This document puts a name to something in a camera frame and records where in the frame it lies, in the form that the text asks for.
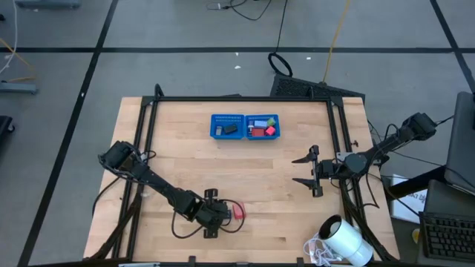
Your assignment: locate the grey floor base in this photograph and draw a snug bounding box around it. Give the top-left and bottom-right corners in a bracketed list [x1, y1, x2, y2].
[0, 81, 40, 96]
[14, 0, 82, 10]

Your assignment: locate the white floor cable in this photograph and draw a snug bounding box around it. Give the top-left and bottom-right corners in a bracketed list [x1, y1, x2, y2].
[0, 0, 19, 75]

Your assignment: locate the clear plastic bag bundle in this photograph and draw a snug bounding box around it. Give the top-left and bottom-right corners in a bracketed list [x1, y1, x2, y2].
[303, 237, 335, 267]

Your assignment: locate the black object on floor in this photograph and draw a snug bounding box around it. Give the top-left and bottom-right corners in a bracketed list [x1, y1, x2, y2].
[0, 115, 16, 149]

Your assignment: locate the thin black floor cable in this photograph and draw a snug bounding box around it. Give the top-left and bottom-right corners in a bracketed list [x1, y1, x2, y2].
[206, 0, 274, 22]

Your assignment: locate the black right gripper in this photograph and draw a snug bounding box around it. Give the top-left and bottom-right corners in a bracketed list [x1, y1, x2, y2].
[291, 144, 349, 199]

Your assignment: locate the dark grey panel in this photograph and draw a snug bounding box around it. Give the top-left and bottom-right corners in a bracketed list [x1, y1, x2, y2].
[425, 179, 475, 216]

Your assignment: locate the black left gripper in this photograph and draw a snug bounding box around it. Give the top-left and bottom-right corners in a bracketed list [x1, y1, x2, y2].
[193, 188, 234, 240]

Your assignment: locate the blue plastic basket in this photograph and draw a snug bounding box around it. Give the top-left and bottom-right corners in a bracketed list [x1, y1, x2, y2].
[209, 113, 246, 141]
[244, 113, 281, 141]

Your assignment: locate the black aluminium rig frame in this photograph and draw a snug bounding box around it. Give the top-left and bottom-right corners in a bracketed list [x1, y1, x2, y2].
[88, 83, 400, 267]

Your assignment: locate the grey laptop lid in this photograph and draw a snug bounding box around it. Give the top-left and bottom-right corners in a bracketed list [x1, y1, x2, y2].
[444, 91, 475, 196]

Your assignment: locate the black desk beam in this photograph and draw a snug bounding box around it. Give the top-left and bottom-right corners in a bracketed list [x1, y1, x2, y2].
[387, 165, 446, 200]

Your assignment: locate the white paper sheet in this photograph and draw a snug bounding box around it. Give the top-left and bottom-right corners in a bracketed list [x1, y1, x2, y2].
[391, 174, 428, 224]

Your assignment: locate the yellow cable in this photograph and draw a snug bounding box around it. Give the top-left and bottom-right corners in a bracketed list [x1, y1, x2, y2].
[321, 0, 352, 83]
[0, 36, 37, 83]

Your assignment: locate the white cylinder with black opening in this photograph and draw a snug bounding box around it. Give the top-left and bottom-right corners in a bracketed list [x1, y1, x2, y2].
[318, 214, 374, 267]

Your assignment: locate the black keyboard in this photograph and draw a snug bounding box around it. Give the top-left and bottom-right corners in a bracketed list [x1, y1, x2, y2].
[419, 211, 475, 263]

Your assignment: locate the black perforated mat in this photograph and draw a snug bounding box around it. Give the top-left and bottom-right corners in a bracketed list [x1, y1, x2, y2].
[269, 73, 367, 100]

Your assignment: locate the black coiled floor cable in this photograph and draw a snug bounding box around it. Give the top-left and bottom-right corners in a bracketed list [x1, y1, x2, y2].
[267, 0, 294, 78]

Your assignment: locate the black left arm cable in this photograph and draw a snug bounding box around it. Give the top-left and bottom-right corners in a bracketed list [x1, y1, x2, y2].
[170, 199, 246, 240]

